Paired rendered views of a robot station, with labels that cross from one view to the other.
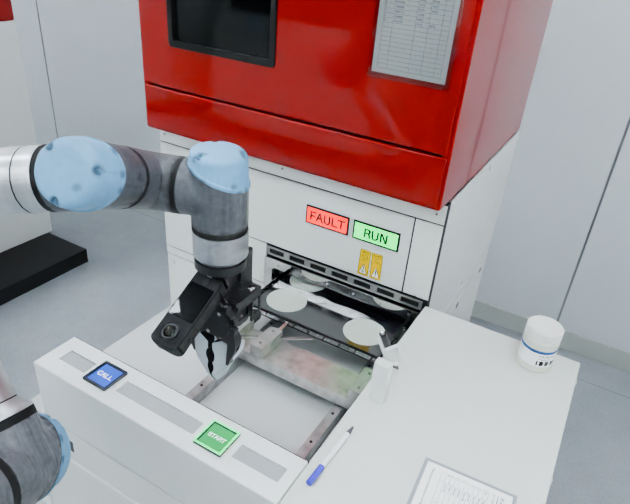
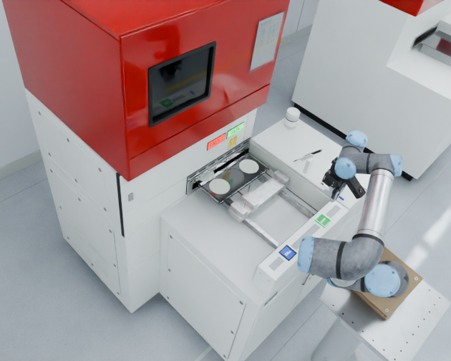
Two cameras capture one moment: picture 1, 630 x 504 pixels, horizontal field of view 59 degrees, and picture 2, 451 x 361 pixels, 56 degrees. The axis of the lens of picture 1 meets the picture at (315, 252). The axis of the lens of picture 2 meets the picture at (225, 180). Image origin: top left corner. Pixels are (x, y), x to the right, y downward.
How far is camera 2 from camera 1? 186 cm
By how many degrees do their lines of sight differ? 63
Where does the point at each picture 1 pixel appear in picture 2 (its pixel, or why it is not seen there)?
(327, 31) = (234, 66)
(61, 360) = (275, 269)
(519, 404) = (310, 138)
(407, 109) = (260, 75)
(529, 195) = not seen: hidden behind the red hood
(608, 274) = not seen: hidden behind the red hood
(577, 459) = not seen: hidden behind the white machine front
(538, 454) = (331, 144)
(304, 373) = (268, 194)
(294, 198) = (201, 145)
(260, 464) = (333, 211)
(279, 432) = (286, 214)
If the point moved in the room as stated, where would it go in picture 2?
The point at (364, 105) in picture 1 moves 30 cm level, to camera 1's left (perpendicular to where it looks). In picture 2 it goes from (245, 85) to (226, 127)
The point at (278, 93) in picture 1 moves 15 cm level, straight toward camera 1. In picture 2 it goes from (210, 107) to (247, 114)
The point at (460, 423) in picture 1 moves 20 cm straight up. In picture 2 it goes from (318, 155) to (330, 126)
